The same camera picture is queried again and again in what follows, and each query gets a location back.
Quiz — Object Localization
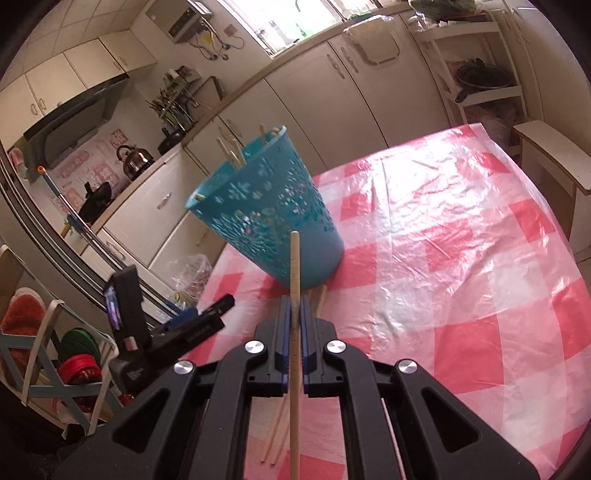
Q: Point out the white plastic tray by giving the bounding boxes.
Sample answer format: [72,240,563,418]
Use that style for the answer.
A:
[343,15,401,66]

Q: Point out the black range hood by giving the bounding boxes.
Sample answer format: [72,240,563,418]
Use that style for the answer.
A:
[23,73,131,170]

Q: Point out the pink printed backsplash sticker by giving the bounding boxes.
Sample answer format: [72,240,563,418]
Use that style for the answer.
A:
[9,127,134,217]

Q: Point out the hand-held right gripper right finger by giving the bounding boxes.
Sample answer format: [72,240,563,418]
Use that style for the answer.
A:
[300,295,541,480]

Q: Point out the white wall water heater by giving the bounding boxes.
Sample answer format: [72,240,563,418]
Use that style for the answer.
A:
[167,1,214,43]

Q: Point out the metal kettle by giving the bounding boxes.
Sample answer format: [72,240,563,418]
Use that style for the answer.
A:
[115,143,156,182]

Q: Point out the aluminium door frame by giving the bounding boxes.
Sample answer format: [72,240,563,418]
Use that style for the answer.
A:
[0,142,186,320]

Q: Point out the black cooking pot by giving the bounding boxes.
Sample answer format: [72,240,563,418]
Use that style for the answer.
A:
[157,128,186,156]

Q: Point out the red cloth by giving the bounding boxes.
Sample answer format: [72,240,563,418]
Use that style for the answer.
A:
[1,294,48,371]

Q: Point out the green roll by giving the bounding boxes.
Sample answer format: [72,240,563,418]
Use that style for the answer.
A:
[59,327,101,366]

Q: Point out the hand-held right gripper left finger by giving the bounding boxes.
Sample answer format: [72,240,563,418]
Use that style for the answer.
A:
[51,296,293,480]

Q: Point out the kitchen utensil rack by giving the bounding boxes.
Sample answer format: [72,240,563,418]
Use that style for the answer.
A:
[147,66,228,133]

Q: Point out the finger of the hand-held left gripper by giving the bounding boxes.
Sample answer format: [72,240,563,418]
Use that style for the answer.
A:
[150,294,236,366]
[166,307,201,330]

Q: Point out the dark wok in rack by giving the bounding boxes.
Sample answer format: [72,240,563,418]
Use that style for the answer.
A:
[454,61,516,103]

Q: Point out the red roll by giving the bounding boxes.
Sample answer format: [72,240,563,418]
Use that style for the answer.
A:
[57,353,103,385]

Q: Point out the blue white pole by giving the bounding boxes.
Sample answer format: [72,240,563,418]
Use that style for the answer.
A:
[36,165,89,237]

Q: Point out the cream tall cabinet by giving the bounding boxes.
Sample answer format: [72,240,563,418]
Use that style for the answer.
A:
[502,0,579,126]

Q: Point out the teal perforated plastic basket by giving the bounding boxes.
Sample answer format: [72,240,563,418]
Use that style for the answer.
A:
[185,126,345,289]

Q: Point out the white shelf rack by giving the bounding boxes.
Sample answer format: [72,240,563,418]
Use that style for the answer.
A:
[410,9,530,145]

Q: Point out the plastic bag in rack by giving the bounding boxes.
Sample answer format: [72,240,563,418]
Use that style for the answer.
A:
[470,102,519,145]

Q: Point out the white wooden chair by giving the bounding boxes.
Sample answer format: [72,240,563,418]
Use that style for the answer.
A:
[512,120,591,257]

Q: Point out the green leafy vegetables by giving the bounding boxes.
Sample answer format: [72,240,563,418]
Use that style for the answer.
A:
[408,0,482,20]

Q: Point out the black wok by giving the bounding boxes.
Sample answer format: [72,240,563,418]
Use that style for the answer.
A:
[75,181,115,223]

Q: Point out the kitchen window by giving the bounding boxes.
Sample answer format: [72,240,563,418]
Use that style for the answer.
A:
[221,0,382,57]

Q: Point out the cream upper wall cabinets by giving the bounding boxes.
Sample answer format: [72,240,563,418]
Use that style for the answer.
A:
[0,36,158,139]

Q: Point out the white blue folding rack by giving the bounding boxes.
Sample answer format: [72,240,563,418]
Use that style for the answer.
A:
[0,244,124,440]

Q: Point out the clear plastic bag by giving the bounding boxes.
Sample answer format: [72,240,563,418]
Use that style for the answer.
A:
[165,253,214,309]

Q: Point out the pink checkered plastic tablecloth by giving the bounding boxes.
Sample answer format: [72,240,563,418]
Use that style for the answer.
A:
[184,123,581,480]

